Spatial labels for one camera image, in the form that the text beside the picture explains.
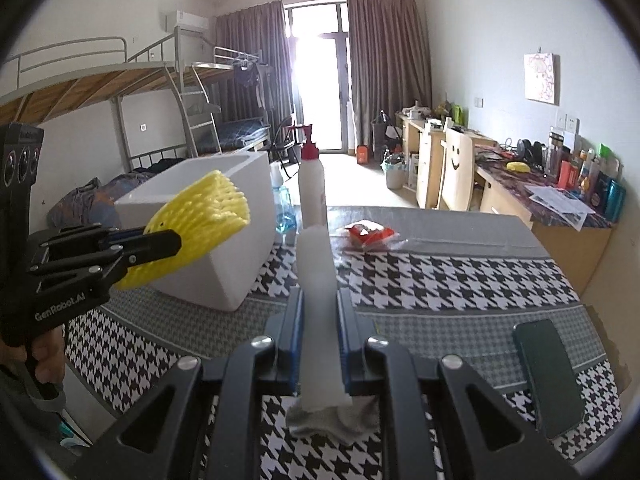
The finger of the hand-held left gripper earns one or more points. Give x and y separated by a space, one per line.
155 246
125 234

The small metal bunk bed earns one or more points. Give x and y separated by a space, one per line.
230 57

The white air conditioner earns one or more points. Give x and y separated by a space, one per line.
184 21

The hanging dark clothes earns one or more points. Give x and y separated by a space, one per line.
247 77

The dark green phone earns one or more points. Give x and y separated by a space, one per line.
547 380

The dark folded garment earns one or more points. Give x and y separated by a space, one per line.
160 165

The wooden desk with patterned top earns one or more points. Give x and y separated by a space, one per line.
560 250

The dark blue checked quilt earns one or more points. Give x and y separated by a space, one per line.
242 132

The yellow pouch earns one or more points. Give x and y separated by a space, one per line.
518 166

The clear water tumbler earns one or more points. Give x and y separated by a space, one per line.
554 155

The wall poster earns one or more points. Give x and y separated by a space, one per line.
541 77

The yellow foam fruit net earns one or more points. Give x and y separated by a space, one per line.
200 215

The black folding chair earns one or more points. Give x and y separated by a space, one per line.
285 145

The person's left hand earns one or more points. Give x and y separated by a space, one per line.
47 360

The grey sock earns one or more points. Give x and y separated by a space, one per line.
325 425

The glass balcony door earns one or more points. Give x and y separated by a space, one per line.
320 85

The orange container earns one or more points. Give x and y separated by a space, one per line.
363 156

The metal bunk ladder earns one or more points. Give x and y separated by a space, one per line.
200 110

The blue patterned quilt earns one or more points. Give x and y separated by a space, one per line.
85 207

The blue spray bottle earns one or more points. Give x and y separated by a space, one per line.
285 220

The printed papers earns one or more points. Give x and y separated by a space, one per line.
560 205

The large metal bunk bed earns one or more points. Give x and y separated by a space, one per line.
90 82

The white pump bottle red nozzle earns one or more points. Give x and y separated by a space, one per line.
312 185

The red snack packet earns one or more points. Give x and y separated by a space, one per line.
370 234

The black round object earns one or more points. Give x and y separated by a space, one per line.
527 152

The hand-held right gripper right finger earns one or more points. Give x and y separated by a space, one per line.
347 330

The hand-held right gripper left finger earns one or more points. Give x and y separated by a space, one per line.
292 330

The cluttered wooden desk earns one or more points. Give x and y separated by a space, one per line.
427 170

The black bag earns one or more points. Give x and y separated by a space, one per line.
384 132

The white bucket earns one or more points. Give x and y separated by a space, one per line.
395 175

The brown curtain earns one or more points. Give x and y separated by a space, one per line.
390 70
250 50

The row of toiletry bottles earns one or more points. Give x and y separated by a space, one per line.
600 185

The white foam box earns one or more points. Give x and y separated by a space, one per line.
225 275

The green bag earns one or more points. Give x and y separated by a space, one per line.
456 115

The wooden chair with smiley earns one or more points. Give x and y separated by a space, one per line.
456 170

